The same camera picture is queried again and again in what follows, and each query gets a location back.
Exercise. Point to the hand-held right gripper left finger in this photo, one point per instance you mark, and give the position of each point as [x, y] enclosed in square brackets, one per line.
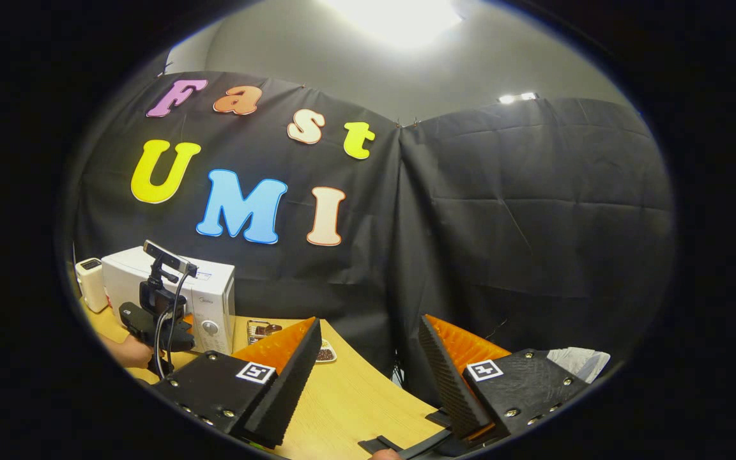
[291, 390]

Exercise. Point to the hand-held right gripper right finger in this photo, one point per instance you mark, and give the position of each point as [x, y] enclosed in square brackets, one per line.
[448, 383]

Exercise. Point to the white microwave oven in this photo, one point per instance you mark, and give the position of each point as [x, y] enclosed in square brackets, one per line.
[125, 275]

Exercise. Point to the white toaster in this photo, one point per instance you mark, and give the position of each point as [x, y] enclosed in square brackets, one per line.
[92, 284]

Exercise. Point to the glass jar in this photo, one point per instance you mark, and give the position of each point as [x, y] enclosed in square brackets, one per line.
[262, 331]

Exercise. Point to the white crumpled cloth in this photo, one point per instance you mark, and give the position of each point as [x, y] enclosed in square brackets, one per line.
[575, 363]

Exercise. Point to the black backdrop cloth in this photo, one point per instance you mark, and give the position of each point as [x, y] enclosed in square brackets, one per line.
[502, 223]

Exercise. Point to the small ceiling light panel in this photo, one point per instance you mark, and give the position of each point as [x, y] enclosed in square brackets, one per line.
[518, 98]

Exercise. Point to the large ceiling light panel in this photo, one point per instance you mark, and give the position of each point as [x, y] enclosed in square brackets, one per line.
[400, 19]

